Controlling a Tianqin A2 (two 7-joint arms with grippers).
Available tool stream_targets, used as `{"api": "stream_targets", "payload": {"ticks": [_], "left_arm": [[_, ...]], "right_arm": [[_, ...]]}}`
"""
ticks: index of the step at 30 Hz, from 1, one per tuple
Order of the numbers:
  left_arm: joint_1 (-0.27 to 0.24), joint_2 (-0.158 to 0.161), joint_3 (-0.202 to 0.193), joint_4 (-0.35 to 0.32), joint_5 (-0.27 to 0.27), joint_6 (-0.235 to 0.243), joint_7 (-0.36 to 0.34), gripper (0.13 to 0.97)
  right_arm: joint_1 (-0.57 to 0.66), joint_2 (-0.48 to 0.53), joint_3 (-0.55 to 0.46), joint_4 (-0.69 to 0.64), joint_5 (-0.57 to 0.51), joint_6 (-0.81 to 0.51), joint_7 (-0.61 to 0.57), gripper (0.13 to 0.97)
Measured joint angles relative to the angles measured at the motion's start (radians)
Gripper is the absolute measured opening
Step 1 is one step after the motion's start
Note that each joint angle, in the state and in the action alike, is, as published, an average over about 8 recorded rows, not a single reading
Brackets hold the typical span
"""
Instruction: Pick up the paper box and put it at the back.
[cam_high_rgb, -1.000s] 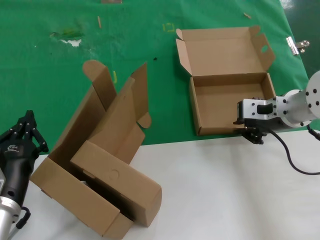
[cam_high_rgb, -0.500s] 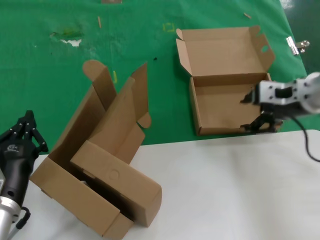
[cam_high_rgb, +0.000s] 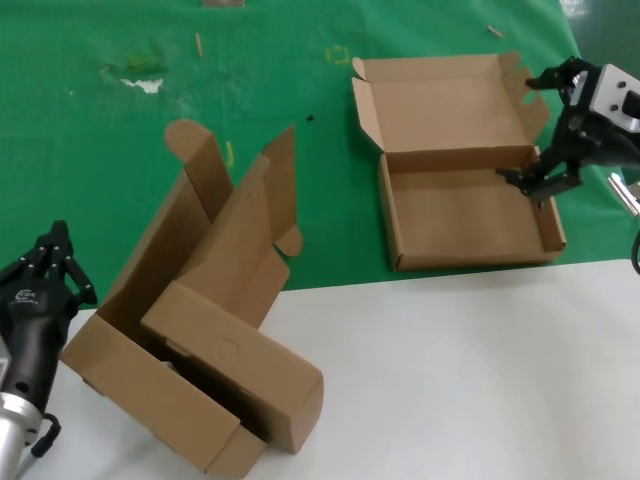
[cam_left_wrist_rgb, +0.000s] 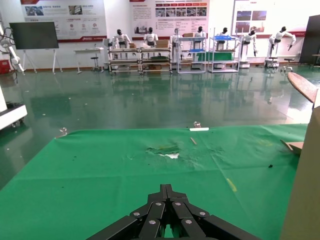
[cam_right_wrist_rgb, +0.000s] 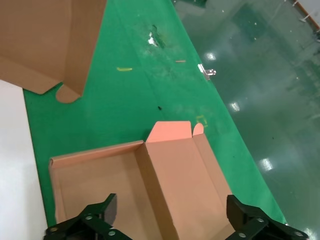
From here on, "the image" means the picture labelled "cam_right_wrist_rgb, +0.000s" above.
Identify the metal binder clip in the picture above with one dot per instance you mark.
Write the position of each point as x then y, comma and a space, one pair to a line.
206, 72

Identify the green table cloth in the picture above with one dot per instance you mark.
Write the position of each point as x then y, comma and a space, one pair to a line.
125, 100

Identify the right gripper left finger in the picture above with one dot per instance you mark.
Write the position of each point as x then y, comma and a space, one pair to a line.
92, 222

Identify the medium open cardboard box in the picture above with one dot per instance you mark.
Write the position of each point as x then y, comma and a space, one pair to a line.
37, 37

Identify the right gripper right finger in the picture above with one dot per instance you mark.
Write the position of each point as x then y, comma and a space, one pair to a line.
252, 222

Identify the cardboard box with tall lid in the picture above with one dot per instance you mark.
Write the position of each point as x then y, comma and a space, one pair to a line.
175, 175

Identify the long brown tape strip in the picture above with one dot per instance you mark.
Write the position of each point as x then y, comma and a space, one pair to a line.
180, 61

